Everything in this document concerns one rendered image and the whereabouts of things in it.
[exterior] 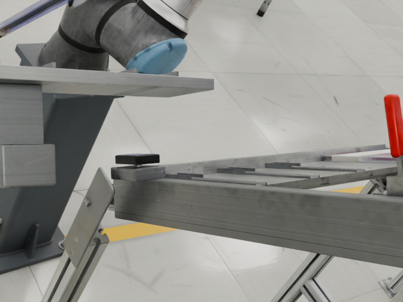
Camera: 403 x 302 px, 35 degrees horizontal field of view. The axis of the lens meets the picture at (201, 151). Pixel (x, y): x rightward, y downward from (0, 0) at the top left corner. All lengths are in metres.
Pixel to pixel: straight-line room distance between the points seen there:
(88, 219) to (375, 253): 0.44
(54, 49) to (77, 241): 0.54
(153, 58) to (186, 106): 1.35
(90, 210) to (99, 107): 0.56
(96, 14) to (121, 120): 1.06
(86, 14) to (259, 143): 1.43
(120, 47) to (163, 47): 0.09
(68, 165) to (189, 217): 0.77
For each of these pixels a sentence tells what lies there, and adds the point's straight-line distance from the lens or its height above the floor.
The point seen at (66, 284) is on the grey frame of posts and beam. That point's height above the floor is 0.54.
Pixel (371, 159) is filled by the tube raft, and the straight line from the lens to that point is 1.18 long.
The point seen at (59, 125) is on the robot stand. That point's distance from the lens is 1.41.
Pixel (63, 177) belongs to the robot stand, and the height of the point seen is 0.28.
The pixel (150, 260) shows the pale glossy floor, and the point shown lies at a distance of 1.87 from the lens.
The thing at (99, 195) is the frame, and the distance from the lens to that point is 0.88.
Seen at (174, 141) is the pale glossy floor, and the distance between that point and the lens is 2.34.
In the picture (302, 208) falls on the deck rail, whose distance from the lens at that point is 0.66.
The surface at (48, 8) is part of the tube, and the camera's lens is 0.76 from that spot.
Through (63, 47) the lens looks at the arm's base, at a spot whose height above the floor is 0.62.
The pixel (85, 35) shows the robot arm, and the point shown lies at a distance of 1.32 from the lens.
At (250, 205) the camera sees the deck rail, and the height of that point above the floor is 0.90.
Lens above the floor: 1.31
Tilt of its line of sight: 34 degrees down
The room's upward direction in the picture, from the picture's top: 30 degrees clockwise
